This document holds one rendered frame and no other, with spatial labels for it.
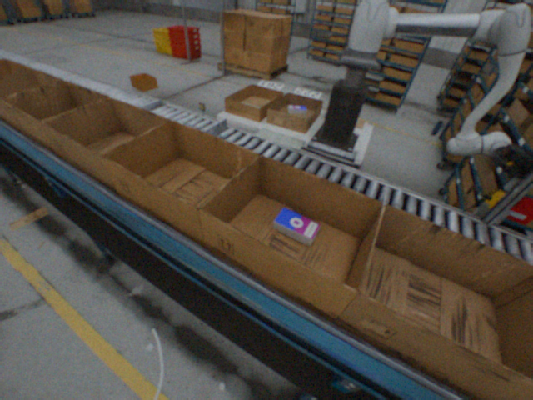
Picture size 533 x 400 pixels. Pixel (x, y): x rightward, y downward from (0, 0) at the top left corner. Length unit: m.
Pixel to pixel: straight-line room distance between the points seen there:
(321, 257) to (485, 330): 0.45
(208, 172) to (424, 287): 0.81
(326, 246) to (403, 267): 0.23
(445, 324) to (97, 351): 1.57
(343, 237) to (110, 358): 1.35
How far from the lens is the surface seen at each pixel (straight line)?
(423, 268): 0.84
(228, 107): 1.73
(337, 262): 0.71
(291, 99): 1.93
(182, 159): 1.03
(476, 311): 0.86
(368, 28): 1.37
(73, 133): 1.24
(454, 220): 1.34
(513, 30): 1.55
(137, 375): 1.56
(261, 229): 0.73
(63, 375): 1.73
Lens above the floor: 1.46
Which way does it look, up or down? 44 degrees down
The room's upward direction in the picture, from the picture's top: 6 degrees clockwise
